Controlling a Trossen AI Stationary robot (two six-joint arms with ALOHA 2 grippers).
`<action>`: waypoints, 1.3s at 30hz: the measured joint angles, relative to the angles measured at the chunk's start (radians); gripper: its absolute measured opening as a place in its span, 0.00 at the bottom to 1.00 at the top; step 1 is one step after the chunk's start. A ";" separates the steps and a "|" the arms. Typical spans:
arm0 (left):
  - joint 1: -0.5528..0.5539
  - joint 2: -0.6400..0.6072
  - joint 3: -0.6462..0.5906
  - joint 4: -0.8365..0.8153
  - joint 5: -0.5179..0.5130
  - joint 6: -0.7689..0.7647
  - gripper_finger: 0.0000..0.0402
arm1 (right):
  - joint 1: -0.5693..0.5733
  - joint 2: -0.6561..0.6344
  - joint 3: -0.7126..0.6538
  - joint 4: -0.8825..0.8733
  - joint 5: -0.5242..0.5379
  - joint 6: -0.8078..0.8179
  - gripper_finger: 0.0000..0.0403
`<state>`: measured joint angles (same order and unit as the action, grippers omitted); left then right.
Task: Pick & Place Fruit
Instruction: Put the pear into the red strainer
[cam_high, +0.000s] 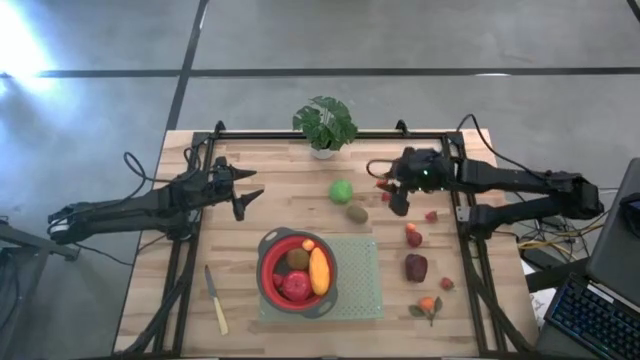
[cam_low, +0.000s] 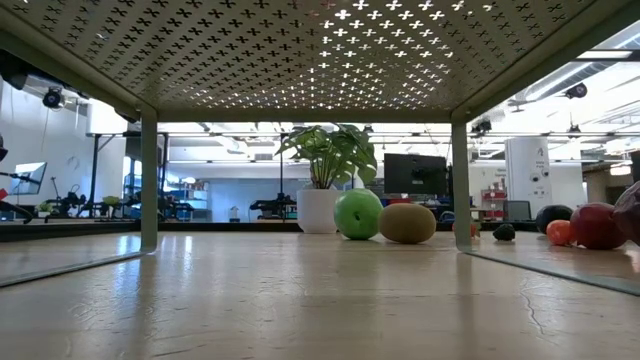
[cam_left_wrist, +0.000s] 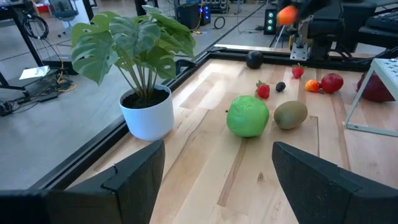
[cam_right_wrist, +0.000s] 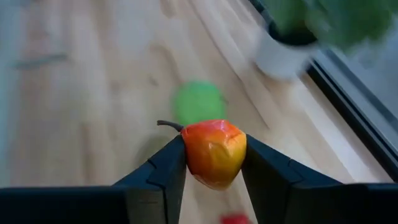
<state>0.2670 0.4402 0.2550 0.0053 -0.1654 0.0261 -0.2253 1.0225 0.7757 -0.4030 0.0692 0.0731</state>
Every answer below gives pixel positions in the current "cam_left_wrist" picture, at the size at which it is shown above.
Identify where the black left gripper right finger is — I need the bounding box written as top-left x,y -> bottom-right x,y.
272,141 -> 398,224

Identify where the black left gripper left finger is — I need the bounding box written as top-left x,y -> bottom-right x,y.
70,139 -> 166,224

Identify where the twin orange yellow fruit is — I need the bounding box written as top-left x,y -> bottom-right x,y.
276,4 -> 299,26

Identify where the red strawberry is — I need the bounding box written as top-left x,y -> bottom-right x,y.
255,80 -> 271,100
291,63 -> 305,80

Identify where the small orange fruit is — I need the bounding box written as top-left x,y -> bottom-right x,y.
304,79 -> 321,93

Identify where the brown kiwi fruit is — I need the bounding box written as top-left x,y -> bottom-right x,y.
273,100 -> 309,131

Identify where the green apple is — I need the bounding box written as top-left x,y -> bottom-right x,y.
226,95 -> 271,139

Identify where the computer tower with green lights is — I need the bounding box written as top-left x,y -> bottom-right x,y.
263,8 -> 279,35

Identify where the green plant in white pot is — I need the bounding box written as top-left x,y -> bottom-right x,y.
70,4 -> 197,142

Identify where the laptop with backlit keyboard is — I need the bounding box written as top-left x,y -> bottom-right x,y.
365,8 -> 398,34

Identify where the red plum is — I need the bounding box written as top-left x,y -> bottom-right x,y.
320,73 -> 345,95

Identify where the dark red bell pepper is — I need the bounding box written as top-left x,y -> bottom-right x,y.
356,71 -> 396,104

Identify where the black computer tower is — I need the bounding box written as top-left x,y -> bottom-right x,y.
175,1 -> 212,30

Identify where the black floor box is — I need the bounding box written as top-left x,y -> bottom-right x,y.
43,54 -> 78,75

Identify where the white paper sheet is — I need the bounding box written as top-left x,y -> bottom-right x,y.
19,65 -> 50,81

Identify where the black desk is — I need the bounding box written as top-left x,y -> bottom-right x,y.
0,0 -> 78,91

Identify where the grey swivel chair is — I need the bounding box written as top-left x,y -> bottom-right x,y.
48,0 -> 80,35

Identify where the silver metal bracket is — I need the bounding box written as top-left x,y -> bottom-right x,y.
289,34 -> 312,62

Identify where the black aluminium table frame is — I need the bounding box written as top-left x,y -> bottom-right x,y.
29,45 -> 398,191

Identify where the black cable loop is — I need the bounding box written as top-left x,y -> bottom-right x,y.
213,16 -> 226,30

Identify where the black cable coil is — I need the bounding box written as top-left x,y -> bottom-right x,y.
22,14 -> 50,40

